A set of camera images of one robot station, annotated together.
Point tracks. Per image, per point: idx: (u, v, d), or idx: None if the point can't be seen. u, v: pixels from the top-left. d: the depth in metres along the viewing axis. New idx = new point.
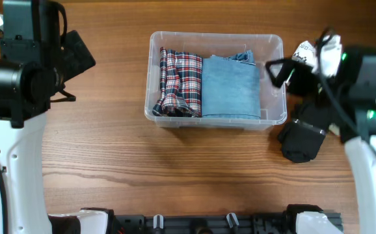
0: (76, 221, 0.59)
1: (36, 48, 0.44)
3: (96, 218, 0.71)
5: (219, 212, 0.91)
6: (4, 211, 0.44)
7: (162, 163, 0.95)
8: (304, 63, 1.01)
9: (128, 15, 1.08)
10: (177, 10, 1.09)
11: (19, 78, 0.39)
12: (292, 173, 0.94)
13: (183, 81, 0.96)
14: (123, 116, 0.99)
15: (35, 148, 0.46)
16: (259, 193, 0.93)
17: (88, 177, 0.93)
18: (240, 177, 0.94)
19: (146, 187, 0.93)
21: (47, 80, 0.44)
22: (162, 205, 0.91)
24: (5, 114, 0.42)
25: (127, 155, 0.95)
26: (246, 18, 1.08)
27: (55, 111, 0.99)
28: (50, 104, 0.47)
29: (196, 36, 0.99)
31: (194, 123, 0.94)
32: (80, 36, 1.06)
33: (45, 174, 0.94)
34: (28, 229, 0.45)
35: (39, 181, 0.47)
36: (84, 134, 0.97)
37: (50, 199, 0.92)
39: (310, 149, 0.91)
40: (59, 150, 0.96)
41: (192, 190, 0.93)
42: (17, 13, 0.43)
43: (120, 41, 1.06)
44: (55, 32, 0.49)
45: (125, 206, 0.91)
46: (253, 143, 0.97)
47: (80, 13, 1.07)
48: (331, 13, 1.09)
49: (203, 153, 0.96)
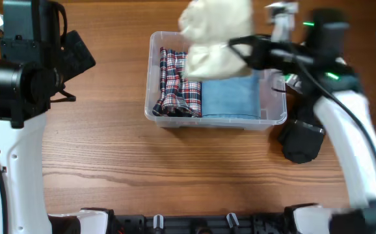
0: (76, 221, 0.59)
1: (36, 48, 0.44)
3: (92, 219, 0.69)
5: (218, 212, 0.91)
6: (4, 212, 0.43)
7: (163, 164, 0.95)
8: None
9: (127, 15, 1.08)
10: (177, 10, 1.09)
11: (18, 78, 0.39)
12: (293, 173, 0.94)
13: (183, 81, 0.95)
14: (123, 116, 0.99)
15: (35, 148, 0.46)
16: (259, 193, 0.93)
17: (88, 177, 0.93)
18: (240, 177, 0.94)
19: (146, 186, 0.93)
21: (47, 80, 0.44)
22: (162, 205, 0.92)
24: (5, 114, 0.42)
25: (127, 155, 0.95)
26: None
27: (55, 111, 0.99)
28: (50, 104, 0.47)
29: None
31: (194, 123, 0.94)
32: (80, 36, 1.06)
33: (45, 174, 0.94)
34: (29, 228, 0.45)
35: (39, 180, 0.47)
36: (84, 134, 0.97)
37: (50, 199, 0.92)
39: (309, 149, 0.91)
40: (58, 150, 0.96)
41: (192, 190, 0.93)
42: (17, 13, 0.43)
43: (119, 41, 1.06)
44: (55, 32, 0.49)
45: (125, 206, 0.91)
46: (253, 143, 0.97)
47: (80, 13, 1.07)
48: None
49: (203, 153, 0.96)
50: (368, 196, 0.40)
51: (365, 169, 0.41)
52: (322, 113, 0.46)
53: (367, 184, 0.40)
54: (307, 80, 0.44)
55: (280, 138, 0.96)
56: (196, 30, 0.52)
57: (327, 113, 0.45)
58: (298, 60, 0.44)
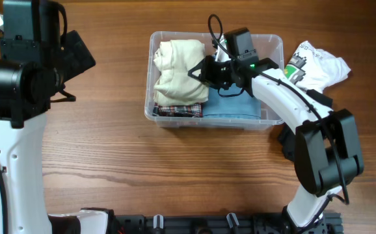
0: (76, 222, 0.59)
1: (36, 48, 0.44)
3: (92, 219, 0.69)
5: (218, 212, 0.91)
6: (4, 212, 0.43)
7: (163, 164, 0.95)
8: (304, 63, 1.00)
9: (128, 15, 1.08)
10: (177, 10, 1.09)
11: (17, 78, 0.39)
12: (293, 173, 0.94)
13: None
14: (123, 116, 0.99)
15: (35, 149, 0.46)
16: (259, 193, 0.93)
17: (88, 176, 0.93)
18: (240, 177, 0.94)
19: (146, 186, 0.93)
21: (47, 80, 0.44)
22: (162, 205, 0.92)
24: (5, 114, 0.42)
25: (127, 155, 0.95)
26: (246, 18, 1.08)
27: (54, 111, 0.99)
28: (50, 104, 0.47)
29: (196, 36, 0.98)
31: (194, 123, 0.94)
32: (80, 36, 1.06)
33: (45, 174, 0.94)
34: (28, 229, 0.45)
35: (38, 180, 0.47)
36: (84, 134, 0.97)
37: (50, 199, 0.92)
39: None
40: (58, 150, 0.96)
41: (192, 190, 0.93)
42: (18, 13, 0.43)
43: (119, 41, 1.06)
44: (55, 32, 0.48)
45: (125, 206, 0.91)
46: (253, 143, 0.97)
47: (80, 13, 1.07)
48: (332, 13, 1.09)
49: (203, 153, 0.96)
50: (304, 122, 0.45)
51: (293, 106, 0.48)
52: (259, 91, 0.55)
53: (299, 116, 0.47)
54: (239, 76, 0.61)
55: (280, 138, 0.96)
56: (164, 60, 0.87)
57: (259, 88, 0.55)
58: (236, 58, 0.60)
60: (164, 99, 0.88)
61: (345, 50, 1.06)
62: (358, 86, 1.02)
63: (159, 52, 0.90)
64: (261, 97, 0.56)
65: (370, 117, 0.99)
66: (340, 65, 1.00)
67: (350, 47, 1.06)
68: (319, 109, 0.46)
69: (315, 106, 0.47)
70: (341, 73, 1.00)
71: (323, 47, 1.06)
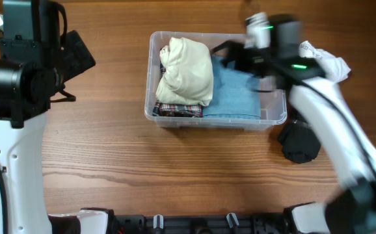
0: (76, 222, 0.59)
1: (36, 48, 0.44)
3: (92, 218, 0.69)
5: (218, 212, 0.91)
6: (4, 211, 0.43)
7: (163, 164, 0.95)
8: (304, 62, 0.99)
9: (128, 15, 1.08)
10: (177, 10, 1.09)
11: (17, 78, 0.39)
12: (293, 173, 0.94)
13: None
14: (123, 116, 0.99)
15: (35, 148, 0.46)
16: (259, 193, 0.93)
17: (88, 176, 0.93)
18: (241, 177, 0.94)
19: (146, 186, 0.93)
21: (47, 80, 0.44)
22: (162, 205, 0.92)
24: (5, 114, 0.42)
25: (127, 155, 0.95)
26: (246, 18, 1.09)
27: (55, 111, 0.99)
28: (50, 104, 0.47)
29: (196, 36, 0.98)
31: (194, 123, 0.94)
32: (81, 36, 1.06)
33: (45, 174, 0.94)
34: (28, 228, 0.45)
35: (38, 180, 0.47)
36: (84, 134, 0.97)
37: (50, 199, 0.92)
39: (311, 149, 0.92)
40: (58, 150, 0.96)
41: (192, 190, 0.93)
42: (17, 12, 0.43)
43: (120, 41, 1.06)
44: (55, 31, 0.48)
45: (125, 206, 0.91)
46: (253, 143, 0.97)
47: (80, 13, 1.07)
48: (332, 13, 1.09)
49: (203, 153, 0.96)
50: (354, 175, 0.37)
51: (346, 149, 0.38)
52: (299, 103, 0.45)
53: (349, 163, 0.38)
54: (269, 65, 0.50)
55: (280, 137, 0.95)
56: (169, 56, 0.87)
57: (302, 101, 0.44)
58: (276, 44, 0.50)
60: (165, 98, 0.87)
61: (345, 50, 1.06)
62: (358, 86, 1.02)
63: (165, 48, 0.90)
64: (302, 111, 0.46)
65: (370, 117, 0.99)
66: (340, 65, 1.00)
67: (350, 47, 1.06)
68: (374, 160, 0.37)
69: (372, 155, 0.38)
70: (341, 73, 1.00)
71: (323, 47, 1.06)
